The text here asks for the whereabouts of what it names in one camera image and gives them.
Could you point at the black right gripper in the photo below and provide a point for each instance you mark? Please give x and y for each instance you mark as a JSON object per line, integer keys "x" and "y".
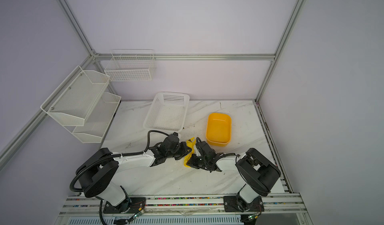
{"x": 192, "y": 159}

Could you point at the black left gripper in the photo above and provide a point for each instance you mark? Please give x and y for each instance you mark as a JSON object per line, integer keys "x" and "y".
{"x": 185, "y": 150}

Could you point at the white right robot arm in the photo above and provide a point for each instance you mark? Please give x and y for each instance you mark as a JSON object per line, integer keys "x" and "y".
{"x": 259, "y": 174}

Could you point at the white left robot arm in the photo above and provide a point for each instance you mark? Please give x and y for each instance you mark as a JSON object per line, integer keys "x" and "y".
{"x": 101, "y": 175}

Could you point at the white perforated plastic basket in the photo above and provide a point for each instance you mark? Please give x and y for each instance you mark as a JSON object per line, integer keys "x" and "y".
{"x": 167, "y": 112}

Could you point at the yellow plastic tray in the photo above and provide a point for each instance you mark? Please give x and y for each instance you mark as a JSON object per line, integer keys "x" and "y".
{"x": 219, "y": 129}

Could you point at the white wire wall basket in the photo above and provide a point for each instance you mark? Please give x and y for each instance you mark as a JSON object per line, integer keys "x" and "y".
{"x": 131, "y": 65}

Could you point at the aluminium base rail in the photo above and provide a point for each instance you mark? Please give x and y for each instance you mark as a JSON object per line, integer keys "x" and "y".
{"x": 186, "y": 210}

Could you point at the white mesh upper wall shelf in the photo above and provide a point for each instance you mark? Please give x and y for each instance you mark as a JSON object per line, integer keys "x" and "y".
{"x": 72, "y": 103}

